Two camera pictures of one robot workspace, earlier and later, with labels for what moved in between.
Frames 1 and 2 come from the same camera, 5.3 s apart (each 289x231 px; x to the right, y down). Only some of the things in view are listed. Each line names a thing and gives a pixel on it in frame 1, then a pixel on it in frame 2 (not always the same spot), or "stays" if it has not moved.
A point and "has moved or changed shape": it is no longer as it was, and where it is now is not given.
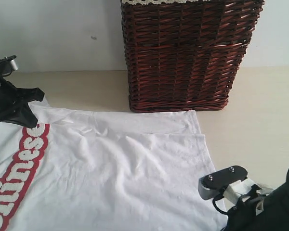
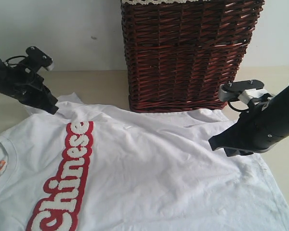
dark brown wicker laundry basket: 186,57 stays
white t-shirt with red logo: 79,170 has moved or changed shape
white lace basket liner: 155,2 stays
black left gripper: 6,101 -> 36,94
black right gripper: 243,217 -> 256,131
